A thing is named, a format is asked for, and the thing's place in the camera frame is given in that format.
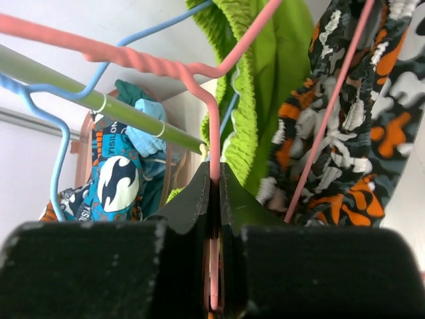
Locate orange blue patterned shorts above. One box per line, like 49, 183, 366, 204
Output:
58, 117, 145, 222

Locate teal green shorts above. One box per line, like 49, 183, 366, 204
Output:
115, 80, 185, 218

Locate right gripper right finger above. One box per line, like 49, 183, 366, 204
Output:
220, 163, 424, 318

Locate orange grey camouflage shorts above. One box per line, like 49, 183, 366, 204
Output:
256, 1, 424, 227

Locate light blue shorts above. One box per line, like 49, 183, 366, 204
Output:
126, 98, 167, 158

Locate lime green shorts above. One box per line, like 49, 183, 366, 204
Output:
165, 0, 315, 203

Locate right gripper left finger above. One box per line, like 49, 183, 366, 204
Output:
1, 163, 210, 318

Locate metal clothes rack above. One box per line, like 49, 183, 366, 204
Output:
1, 45, 203, 154

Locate pink translucent plastic basin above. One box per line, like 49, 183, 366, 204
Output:
69, 88, 193, 209

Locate light blue hanger left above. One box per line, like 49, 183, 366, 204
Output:
0, 0, 240, 222

